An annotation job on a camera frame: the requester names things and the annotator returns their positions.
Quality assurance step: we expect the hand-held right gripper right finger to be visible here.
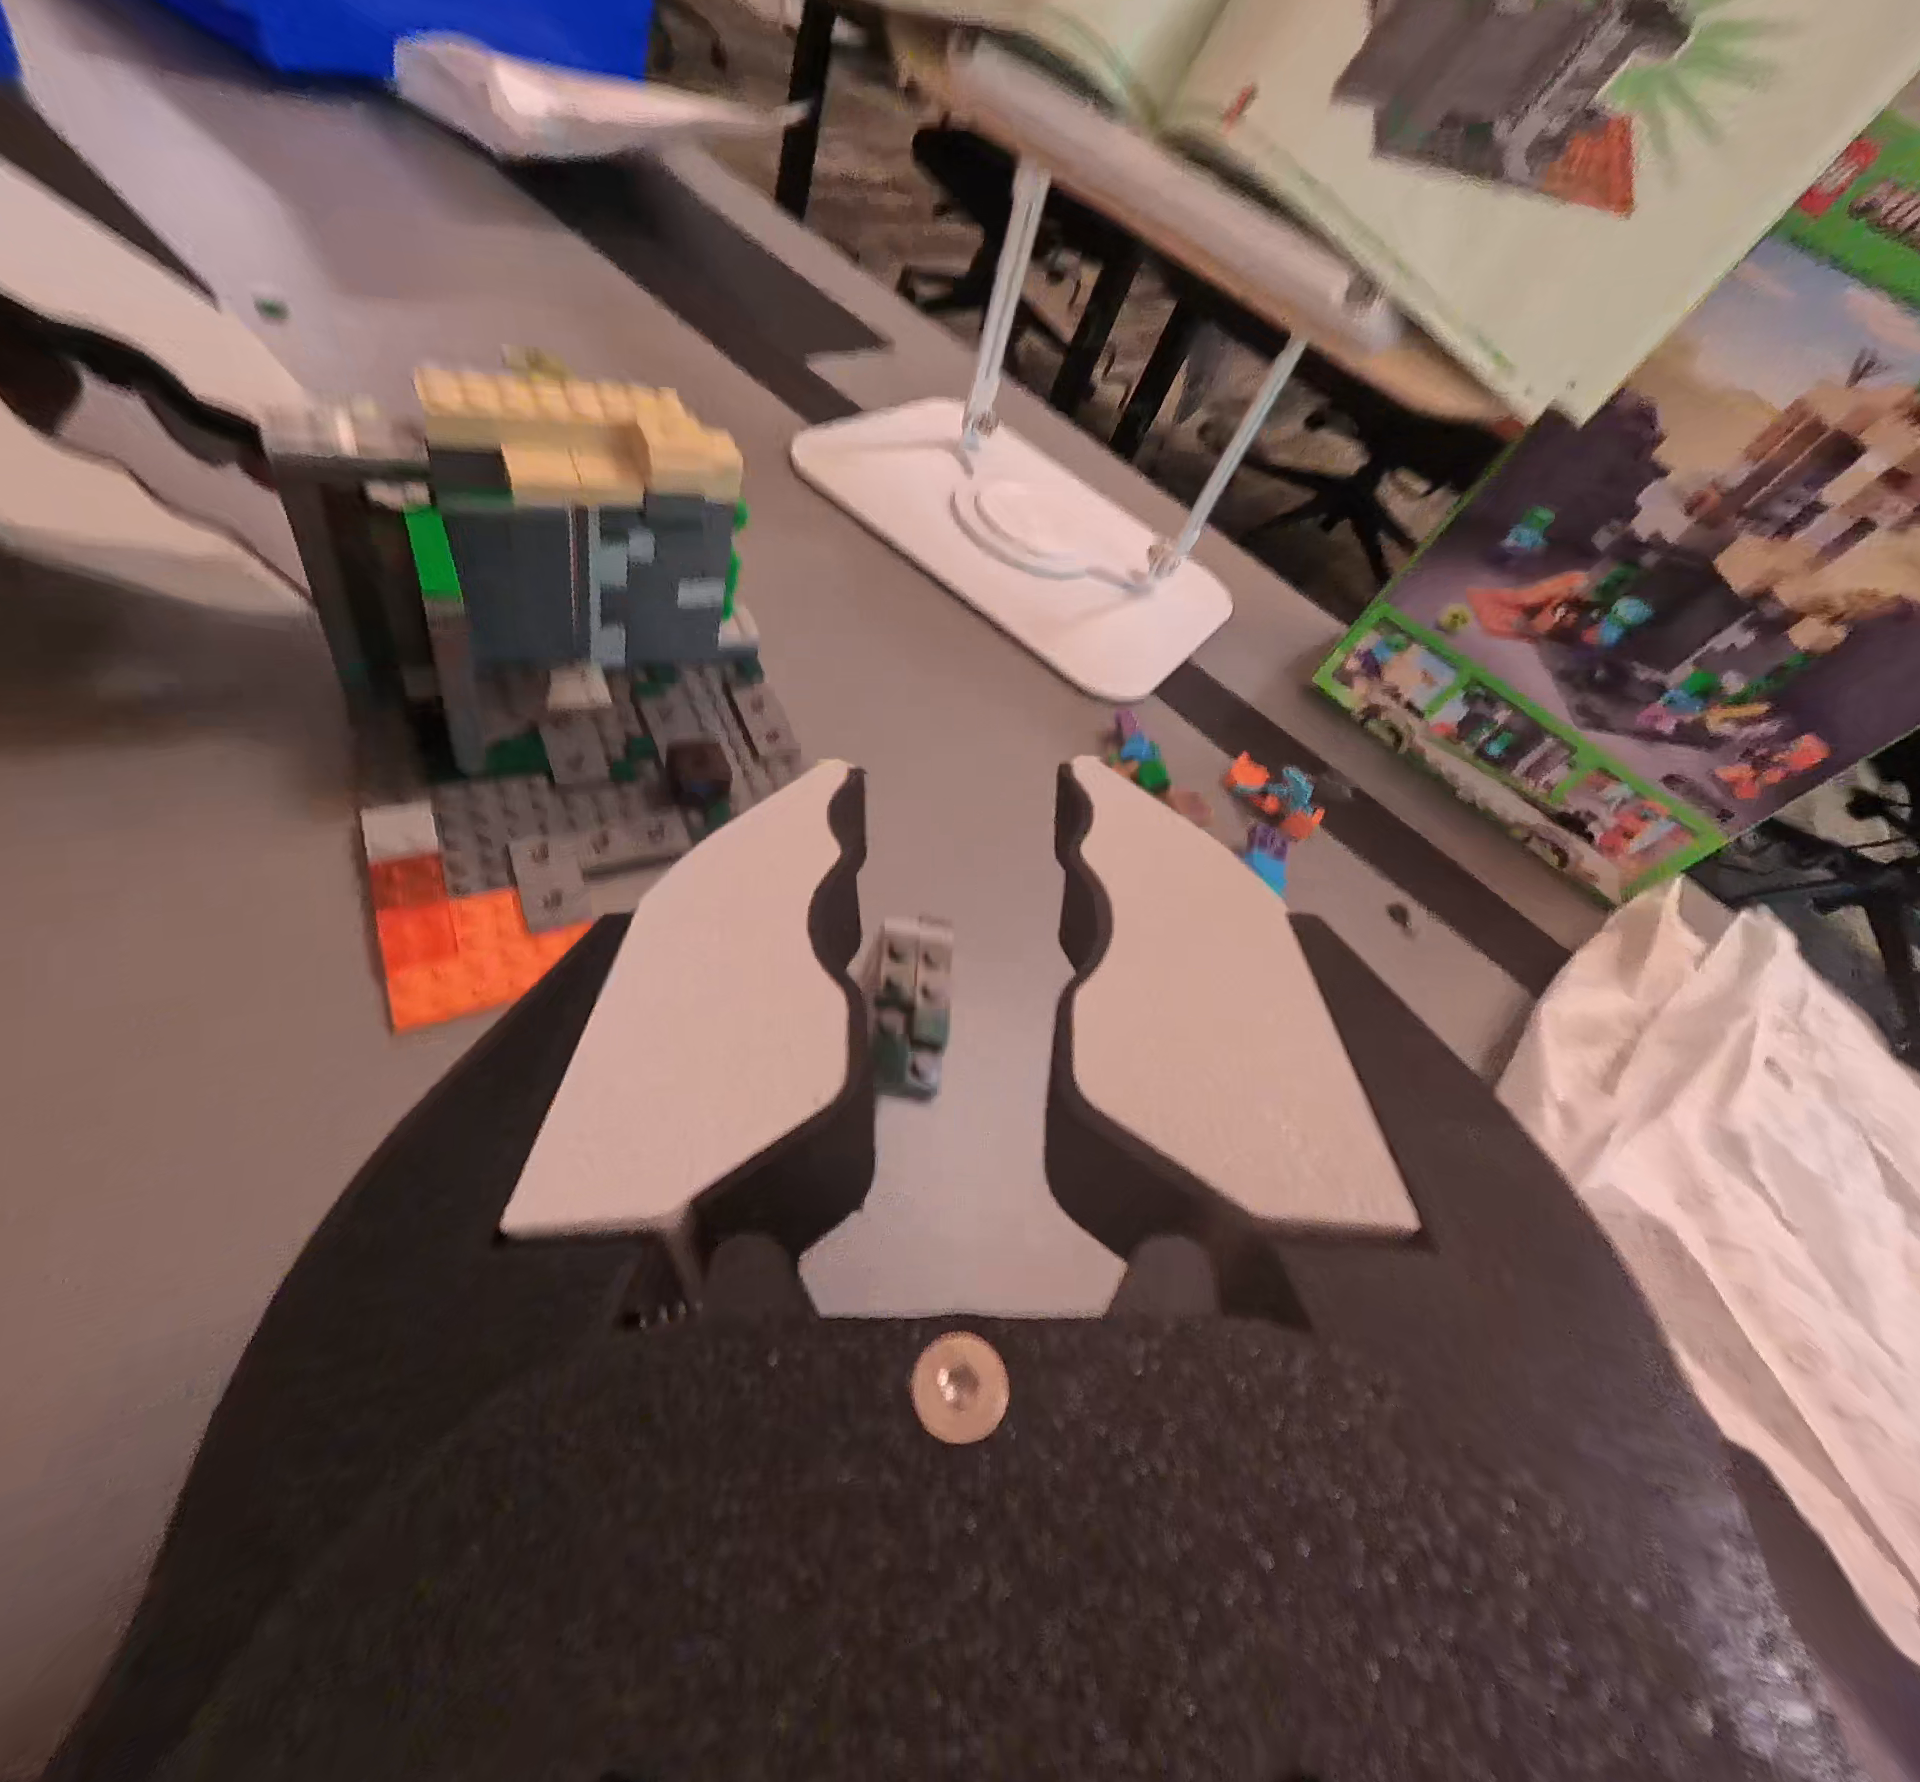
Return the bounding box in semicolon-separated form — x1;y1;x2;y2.
1046;759;1423;1243

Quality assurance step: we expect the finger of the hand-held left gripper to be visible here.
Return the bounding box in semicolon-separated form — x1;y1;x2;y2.
0;380;309;613
0;162;325;459

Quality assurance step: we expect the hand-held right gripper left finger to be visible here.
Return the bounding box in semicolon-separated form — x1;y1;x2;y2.
500;759;879;1243

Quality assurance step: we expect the grey green brick sub-assembly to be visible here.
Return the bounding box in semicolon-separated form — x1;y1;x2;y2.
867;912;958;1101

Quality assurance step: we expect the brick building model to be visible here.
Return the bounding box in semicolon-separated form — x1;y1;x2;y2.
264;348;806;1034

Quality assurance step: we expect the pile of small brick figures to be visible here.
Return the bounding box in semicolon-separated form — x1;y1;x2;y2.
1108;708;1338;899

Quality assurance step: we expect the crumpled white paper bag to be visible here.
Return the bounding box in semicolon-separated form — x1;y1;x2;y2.
393;30;811;163
1496;882;1920;1664

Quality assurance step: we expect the white book stand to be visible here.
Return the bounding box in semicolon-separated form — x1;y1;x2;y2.
791;26;1533;703

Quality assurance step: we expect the black office chair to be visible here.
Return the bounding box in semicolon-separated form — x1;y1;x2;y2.
1245;430;1427;569
908;122;1142;314

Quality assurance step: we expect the toy brick set box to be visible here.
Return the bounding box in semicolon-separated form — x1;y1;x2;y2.
1313;109;1920;906

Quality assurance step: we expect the open instruction booklet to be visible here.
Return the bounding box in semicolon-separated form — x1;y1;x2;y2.
809;0;1920;427

